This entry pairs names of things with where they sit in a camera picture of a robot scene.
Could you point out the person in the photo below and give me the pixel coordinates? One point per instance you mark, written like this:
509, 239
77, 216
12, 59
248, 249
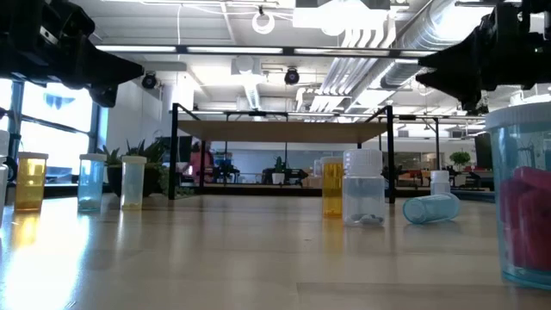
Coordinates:
200, 163

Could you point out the bushy green plant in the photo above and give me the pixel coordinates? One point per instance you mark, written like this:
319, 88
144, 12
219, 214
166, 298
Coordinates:
459, 158

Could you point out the light blue medicine bottle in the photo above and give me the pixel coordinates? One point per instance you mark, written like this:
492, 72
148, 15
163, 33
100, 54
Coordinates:
91, 185

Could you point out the small plant white pot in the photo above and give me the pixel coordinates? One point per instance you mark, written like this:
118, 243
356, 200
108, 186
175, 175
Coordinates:
278, 177

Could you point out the clear medicine bottle white cap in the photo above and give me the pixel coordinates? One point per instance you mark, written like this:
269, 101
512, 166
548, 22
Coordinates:
440, 181

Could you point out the clear plastic container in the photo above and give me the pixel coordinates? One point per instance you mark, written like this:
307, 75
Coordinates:
317, 169

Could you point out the silver ventilation duct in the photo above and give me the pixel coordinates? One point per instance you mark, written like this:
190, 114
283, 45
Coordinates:
430, 30

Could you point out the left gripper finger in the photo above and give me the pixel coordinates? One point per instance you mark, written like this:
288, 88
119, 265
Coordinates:
112, 69
104, 95

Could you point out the blue bottle with red pills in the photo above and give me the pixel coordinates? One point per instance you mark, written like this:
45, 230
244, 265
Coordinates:
525, 206

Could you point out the black monitor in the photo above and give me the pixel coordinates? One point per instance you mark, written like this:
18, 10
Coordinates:
481, 150

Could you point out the black overhead light bar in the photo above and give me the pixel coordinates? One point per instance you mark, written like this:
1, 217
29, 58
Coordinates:
288, 51

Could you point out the clear bottle green label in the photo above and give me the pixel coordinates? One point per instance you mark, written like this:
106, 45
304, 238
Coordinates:
3, 181

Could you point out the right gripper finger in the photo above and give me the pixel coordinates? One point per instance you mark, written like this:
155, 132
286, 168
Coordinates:
460, 51
460, 86

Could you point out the amber medicine bottle white cap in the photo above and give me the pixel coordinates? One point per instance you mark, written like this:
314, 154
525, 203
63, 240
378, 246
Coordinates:
31, 185
332, 189

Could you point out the black round ceiling fixture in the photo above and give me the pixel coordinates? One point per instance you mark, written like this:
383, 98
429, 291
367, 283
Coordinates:
292, 76
149, 80

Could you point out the pale yellow medicine bottle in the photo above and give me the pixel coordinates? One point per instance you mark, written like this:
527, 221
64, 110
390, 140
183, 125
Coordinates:
133, 185

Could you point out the black aluminium table frame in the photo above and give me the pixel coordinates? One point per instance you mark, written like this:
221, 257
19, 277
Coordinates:
258, 191

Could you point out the succulent plant in black pot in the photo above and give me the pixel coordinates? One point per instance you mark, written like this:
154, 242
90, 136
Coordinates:
152, 176

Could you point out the wooden shelf black metal legs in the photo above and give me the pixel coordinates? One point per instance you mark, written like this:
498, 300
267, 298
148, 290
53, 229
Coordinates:
280, 131

